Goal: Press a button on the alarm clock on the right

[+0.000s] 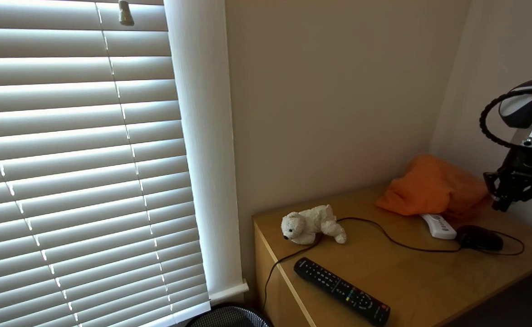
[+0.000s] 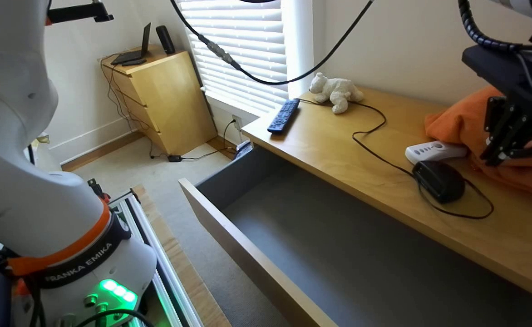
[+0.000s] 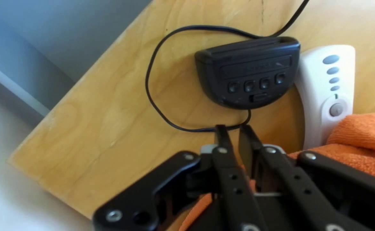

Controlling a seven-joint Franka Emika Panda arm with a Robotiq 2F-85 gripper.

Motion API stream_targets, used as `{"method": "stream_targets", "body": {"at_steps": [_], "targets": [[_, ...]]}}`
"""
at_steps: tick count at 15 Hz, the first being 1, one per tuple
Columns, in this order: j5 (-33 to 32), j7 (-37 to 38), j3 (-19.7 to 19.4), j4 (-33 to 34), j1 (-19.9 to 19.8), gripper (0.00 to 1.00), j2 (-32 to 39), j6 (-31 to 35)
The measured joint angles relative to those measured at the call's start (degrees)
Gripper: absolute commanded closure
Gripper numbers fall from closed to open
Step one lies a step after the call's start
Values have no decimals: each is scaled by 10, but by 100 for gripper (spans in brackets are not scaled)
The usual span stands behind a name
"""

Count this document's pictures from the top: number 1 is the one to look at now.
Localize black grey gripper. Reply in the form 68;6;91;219
482;124;532;215

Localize black computer mouse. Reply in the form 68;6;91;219
456;224;507;255

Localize orange cloth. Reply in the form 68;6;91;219
375;155;495;223

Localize wooden bedside desk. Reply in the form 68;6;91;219
253;184;532;327

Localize black TV remote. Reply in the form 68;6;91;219
293;257;393;327

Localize white plush polar bear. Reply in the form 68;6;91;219
280;204;349;248

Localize black trash bin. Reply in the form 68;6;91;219
186;304;273;327

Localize white window blinds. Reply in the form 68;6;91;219
0;0;213;327

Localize black power cable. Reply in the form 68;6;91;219
260;215;527;306

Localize white window frame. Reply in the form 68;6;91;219
164;0;251;306

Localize blind cord tassel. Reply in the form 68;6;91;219
119;0;137;28

